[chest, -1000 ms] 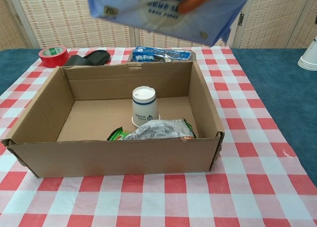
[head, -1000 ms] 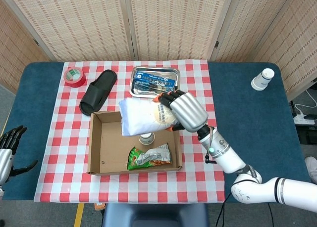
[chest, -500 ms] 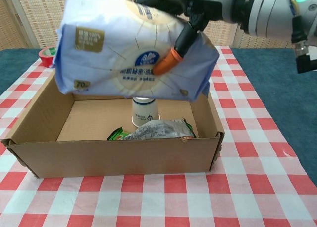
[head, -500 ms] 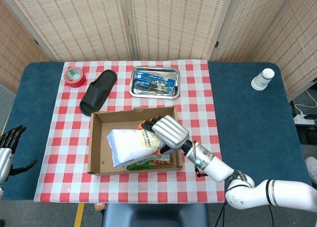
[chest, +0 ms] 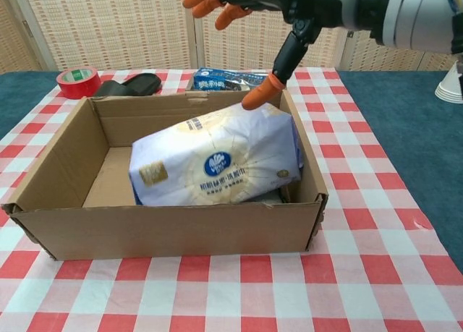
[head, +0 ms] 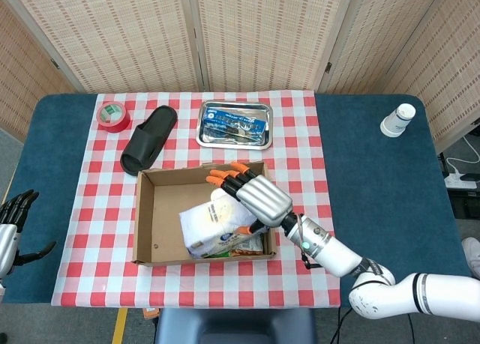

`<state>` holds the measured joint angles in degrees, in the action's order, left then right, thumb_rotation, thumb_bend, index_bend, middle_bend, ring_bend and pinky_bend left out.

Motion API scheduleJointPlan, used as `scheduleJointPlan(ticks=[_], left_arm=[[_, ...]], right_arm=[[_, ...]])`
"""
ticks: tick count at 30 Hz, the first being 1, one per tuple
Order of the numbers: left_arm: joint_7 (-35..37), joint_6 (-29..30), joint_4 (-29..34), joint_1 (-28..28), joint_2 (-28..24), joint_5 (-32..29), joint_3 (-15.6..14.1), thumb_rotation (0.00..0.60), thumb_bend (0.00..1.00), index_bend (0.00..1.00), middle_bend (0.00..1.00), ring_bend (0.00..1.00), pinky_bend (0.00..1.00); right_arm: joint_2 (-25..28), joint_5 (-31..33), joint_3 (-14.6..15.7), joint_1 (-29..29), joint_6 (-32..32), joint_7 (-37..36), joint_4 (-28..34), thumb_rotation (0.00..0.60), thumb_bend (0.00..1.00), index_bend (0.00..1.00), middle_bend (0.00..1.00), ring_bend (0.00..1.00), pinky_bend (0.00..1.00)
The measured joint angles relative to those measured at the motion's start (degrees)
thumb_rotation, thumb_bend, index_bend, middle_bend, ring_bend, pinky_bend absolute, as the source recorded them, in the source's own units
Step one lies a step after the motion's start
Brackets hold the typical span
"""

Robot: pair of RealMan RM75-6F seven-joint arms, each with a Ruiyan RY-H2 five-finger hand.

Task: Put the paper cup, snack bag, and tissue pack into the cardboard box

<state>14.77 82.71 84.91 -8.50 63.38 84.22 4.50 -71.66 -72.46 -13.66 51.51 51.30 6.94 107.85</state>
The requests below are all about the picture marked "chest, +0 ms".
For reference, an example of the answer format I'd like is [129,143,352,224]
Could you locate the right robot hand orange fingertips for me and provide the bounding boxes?
[182,0,362,111]

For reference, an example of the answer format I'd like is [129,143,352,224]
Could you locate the black slide slipper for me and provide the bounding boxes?
[93,73,163,97]

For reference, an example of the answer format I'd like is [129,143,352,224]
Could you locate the open brown cardboard box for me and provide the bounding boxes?
[1,88,328,261]

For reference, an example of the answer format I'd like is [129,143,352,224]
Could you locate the woven bamboo folding screen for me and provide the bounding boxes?
[0,0,463,72]

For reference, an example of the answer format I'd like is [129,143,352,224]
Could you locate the red white checkered tablecloth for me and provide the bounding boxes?
[0,67,463,332]

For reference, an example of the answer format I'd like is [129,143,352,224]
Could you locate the white plastic tissue pack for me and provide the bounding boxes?
[129,103,303,206]

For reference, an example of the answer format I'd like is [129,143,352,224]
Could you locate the blue packet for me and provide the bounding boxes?
[192,67,272,93]

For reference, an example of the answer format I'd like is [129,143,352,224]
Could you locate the red tape roll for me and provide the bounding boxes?
[56,67,101,100]

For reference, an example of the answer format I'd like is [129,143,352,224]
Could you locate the stack of white paper cups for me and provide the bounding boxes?
[434,61,463,103]

